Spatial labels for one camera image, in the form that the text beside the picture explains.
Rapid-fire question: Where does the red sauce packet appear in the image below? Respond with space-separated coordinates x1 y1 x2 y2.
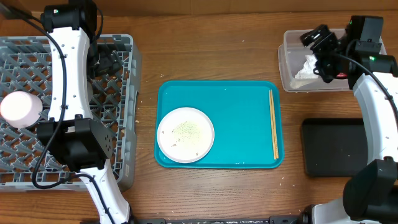
336 73 348 79

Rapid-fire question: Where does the white napkin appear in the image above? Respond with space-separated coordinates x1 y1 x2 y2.
295 55 318 79

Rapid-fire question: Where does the wooden chopstick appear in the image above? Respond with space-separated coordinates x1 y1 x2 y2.
269 90 279 160
269 90 278 160

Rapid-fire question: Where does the small pink bowl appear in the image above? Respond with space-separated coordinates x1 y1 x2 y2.
1 91 43 129

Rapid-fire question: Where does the large white plate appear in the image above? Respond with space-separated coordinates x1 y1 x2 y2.
156 107 215 164

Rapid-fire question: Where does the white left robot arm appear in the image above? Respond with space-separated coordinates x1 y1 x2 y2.
8 1 134 223

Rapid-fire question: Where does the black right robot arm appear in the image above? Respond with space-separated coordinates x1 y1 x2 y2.
297 16 397 223

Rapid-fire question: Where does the grey dishwasher rack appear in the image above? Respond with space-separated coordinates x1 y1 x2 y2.
1 34 141 192

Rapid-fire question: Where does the clear plastic bin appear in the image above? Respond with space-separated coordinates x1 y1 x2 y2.
277 27 391 93

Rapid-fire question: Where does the black plastic tray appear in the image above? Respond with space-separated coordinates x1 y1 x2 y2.
300 118 368 177

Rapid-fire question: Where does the teal serving tray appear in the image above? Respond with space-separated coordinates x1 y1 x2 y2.
154 80 284 169

